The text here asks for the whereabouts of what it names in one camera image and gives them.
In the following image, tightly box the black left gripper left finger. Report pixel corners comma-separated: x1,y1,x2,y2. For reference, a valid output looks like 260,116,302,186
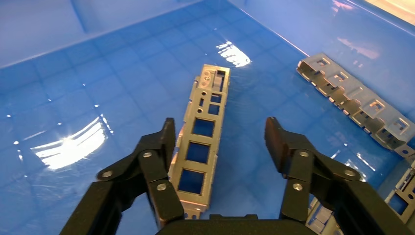
60,117,185,235

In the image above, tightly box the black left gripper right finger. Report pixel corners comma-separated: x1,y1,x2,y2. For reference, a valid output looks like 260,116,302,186
265,117,415,235

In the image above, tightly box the silver metal I/O shield plate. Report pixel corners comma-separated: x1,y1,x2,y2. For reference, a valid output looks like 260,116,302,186
385,167,415,224
168,64,231,221

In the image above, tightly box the large blue plastic bin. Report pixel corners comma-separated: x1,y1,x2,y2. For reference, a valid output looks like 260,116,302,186
0,0,415,235

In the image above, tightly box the grey metal channel bracket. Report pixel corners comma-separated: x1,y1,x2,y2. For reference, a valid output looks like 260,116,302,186
306,196,343,235
296,52,415,160

